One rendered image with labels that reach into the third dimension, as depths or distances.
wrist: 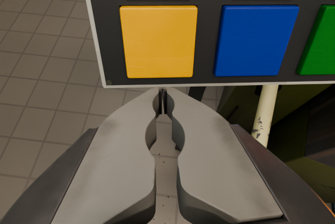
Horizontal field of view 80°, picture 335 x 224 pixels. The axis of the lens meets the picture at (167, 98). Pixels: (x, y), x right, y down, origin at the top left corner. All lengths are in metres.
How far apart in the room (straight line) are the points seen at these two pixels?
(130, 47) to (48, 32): 1.67
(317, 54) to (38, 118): 1.40
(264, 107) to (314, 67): 0.38
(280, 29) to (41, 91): 1.46
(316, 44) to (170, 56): 0.16
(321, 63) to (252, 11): 0.11
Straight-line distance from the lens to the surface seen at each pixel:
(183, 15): 0.21
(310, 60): 0.28
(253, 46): 0.24
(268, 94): 0.68
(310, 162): 0.90
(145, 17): 0.21
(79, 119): 1.36
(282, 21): 0.24
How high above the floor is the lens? 1.17
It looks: 63 degrees down
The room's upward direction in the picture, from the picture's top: 3 degrees clockwise
